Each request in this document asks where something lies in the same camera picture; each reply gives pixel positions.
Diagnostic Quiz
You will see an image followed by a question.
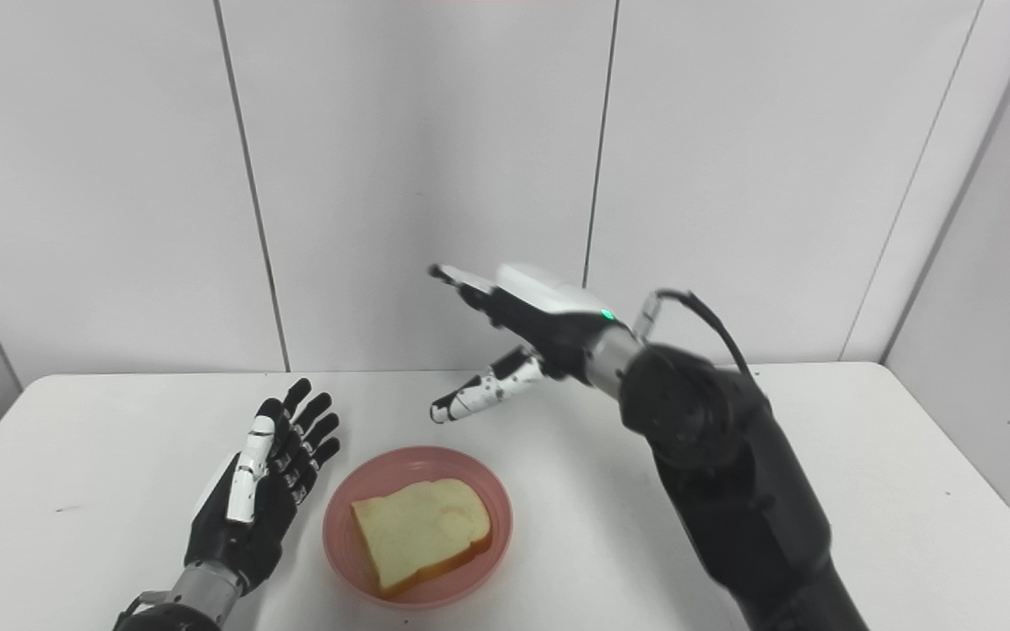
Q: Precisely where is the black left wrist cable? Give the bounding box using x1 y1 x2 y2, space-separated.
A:
115 592 168 627

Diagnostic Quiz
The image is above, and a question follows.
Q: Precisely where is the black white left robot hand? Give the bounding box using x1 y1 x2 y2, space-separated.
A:
184 378 341 597

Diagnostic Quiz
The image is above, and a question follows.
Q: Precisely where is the pink round plate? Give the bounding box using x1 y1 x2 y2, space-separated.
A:
323 446 514 611

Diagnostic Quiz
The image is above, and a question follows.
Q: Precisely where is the slice of bread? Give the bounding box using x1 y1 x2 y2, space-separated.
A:
351 479 494 597

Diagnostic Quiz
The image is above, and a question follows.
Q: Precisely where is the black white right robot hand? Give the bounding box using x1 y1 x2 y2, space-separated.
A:
428 262 624 425

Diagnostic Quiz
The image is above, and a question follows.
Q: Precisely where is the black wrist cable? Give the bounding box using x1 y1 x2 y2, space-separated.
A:
115 592 168 627
637 289 760 382

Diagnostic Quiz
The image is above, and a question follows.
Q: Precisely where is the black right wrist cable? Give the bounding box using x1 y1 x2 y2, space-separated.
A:
637 289 760 382

